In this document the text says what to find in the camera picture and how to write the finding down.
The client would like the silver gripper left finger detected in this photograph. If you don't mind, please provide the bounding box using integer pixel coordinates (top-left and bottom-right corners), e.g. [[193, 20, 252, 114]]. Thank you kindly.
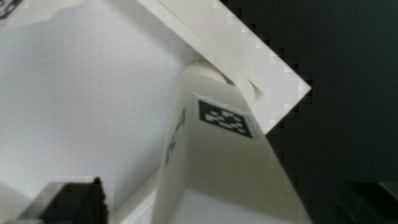
[[19, 177, 108, 224]]

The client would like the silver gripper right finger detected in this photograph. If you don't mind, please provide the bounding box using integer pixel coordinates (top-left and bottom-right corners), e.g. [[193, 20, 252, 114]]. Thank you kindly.
[[336, 182, 398, 224]]

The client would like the white desk top tray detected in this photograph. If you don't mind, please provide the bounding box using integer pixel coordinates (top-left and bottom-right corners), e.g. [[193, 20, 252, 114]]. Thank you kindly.
[[0, 0, 300, 224]]

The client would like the white desk leg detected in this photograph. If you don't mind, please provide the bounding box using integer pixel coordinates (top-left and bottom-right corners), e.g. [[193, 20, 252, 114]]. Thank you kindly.
[[0, 0, 87, 28], [151, 63, 313, 224]]

